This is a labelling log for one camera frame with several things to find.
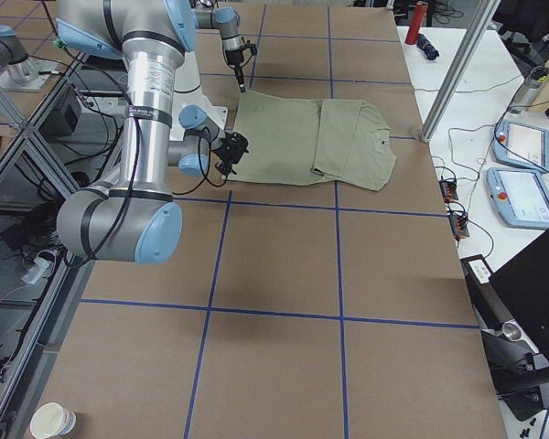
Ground upper teach pendant tablet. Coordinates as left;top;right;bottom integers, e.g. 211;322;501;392
493;119;549;173

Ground red water bottle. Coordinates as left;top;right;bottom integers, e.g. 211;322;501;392
404;1;428;45

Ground aluminium frame post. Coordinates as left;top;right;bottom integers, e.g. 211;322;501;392
419;0;501;143

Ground folded dark blue umbrella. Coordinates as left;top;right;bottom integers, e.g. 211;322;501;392
416;33;439;61

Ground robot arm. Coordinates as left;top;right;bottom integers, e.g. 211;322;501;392
190;1;257;93
57;1;256;264

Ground white paper cup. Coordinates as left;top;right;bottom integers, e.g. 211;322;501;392
29;402;77;439

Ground black laptop computer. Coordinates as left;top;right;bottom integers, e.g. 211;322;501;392
461;229;549;361

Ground orange connector block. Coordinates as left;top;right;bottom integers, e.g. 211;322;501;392
438;178;458;203
447;210;469;241

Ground sage green long-sleeve shirt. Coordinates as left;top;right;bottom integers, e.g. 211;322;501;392
232;91;397;191

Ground teach pendant tablet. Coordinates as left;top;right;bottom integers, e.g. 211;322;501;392
486;167;549;230
493;119;549;173

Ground lower teach pendant tablet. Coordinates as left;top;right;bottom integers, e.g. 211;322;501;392
486;167;549;230

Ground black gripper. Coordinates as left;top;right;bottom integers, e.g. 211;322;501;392
212;133;249;179
223;39;257;93

